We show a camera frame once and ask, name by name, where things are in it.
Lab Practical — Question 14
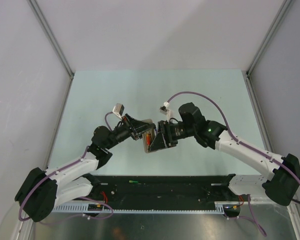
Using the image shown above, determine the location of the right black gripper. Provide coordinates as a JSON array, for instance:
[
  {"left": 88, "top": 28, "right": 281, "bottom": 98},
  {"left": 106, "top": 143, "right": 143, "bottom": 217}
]
[{"left": 148, "top": 120, "right": 196, "bottom": 152}]

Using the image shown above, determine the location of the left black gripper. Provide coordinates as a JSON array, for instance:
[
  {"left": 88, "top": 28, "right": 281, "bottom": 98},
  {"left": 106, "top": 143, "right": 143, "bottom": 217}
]
[{"left": 104, "top": 113, "right": 156, "bottom": 150}]

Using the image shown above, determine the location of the white remote control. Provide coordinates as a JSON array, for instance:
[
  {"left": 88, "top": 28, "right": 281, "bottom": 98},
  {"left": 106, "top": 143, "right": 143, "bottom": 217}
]
[{"left": 142, "top": 126, "right": 157, "bottom": 154}]

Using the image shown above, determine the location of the red battery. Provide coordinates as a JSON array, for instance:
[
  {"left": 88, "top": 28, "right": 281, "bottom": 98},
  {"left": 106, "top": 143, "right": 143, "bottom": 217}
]
[{"left": 145, "top": 133, "right": 152, "bottom": 146}]

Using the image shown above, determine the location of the green battery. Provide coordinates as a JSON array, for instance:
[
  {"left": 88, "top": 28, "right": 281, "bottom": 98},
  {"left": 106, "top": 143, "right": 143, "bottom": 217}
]
[{"left": 128, "top": 180, "right": 139, "bottom": 184}]

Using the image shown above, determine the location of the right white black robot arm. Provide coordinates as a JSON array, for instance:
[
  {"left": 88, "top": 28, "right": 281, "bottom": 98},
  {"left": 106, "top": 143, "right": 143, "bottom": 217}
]
[{"left": 147, "top": 102, "right": 300, "bottom": 206}]

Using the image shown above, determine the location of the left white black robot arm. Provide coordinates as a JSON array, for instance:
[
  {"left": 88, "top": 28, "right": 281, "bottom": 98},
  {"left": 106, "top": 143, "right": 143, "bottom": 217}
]
[{"left": 14, "top": 114, "right": 156, "bottom": 222}]

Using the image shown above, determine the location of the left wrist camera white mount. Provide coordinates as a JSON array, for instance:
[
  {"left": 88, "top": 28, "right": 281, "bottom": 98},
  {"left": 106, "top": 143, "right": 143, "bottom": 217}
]
[{"left": 112, "top": 103, "right": 125, "bottom": 120}]

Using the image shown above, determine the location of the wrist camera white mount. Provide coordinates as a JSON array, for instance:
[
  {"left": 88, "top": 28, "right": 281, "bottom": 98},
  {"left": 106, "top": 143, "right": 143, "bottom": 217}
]
[
  {"left": 112, "top": 103, "right": 125, "bottom": 120},
  {"left": 159, "top": 101, "right": 174, "bottom": 122}
]

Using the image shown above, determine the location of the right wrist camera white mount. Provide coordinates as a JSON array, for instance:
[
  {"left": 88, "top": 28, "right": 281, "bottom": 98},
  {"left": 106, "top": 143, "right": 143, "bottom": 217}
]
[{"left": 159, "top": 101, "right": 174, "bottom": 122}]

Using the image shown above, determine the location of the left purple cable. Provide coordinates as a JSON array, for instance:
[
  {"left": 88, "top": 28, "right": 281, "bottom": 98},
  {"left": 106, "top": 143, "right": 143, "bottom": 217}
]
[{"left": 18, "top": 112, "right": 115, "bottom": 226}]

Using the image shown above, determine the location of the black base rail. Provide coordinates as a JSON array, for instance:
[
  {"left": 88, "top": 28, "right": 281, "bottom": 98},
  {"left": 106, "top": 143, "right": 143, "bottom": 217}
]
[{"left": 41, "top": 174, "right": 282, "bottom": 211}]

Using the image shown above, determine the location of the grey slotted cable duct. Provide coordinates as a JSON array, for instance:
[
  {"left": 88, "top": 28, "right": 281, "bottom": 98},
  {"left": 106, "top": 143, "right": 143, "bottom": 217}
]
[{"left": 52, "top": 201, "right": 227, "bottom": 214}]

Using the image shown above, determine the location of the left aluminium frame post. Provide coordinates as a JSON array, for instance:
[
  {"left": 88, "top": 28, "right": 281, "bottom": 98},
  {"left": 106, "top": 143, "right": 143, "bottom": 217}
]
[{"left": 27, "top": 0, "right": 75, "bottom": 79}]

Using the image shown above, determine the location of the aluminium frame post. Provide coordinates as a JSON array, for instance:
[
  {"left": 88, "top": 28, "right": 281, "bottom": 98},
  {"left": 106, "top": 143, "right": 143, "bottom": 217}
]
[
  {"left": 244, "top": 0, "right": 296, "bottom": 78},
  {"left": 27, "top": 0, "right": 75, "bottom": 79}
]

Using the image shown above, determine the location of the right aluminium frame post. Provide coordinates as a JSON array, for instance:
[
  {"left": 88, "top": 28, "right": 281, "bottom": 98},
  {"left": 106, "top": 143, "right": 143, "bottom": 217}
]
[{"left": 244, "top": 0, "right": 296, "bottom": 78}]

